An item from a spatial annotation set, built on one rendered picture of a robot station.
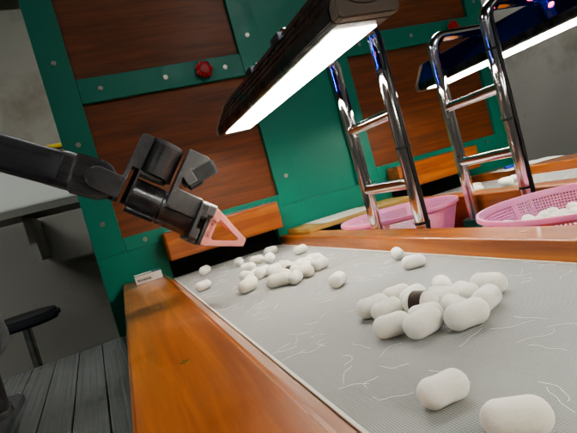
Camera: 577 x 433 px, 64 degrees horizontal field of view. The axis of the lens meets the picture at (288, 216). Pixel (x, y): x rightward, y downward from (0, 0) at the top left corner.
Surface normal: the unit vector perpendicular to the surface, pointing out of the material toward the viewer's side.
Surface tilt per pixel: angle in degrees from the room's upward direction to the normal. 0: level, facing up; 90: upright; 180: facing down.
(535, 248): 90
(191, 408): 0
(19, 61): 90
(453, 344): 0
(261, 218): 90
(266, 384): 0
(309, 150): 90
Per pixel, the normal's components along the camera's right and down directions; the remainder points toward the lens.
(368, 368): -0.26, -0.96
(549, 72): -0.88, 0.27
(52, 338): 0.39, -0.05
